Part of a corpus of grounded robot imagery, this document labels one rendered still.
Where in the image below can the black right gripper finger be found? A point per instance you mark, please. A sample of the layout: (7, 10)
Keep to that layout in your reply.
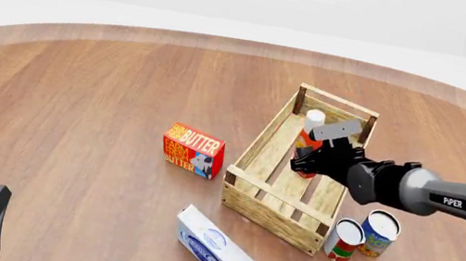
(309, 165)

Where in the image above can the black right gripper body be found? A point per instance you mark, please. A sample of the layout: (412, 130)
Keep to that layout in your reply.
(339, 158)

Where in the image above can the red ketchup bottle white cap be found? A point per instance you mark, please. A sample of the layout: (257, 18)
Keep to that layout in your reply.
(309, 139)

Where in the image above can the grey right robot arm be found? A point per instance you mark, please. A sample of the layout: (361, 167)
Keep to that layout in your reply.
(438, 199)

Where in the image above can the wooden slat tray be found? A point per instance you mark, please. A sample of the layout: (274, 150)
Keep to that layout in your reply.
(281, 180)

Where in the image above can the red and white tin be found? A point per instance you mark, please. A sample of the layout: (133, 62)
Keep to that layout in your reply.
(342, 244)

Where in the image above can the blue and yellow tin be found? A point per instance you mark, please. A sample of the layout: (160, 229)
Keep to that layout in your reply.
(379, 236)

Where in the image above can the red butter box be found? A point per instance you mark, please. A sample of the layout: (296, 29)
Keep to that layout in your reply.
(192, 150)

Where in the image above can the white and blue box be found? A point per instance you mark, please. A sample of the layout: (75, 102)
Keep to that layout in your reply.
(214, 248)

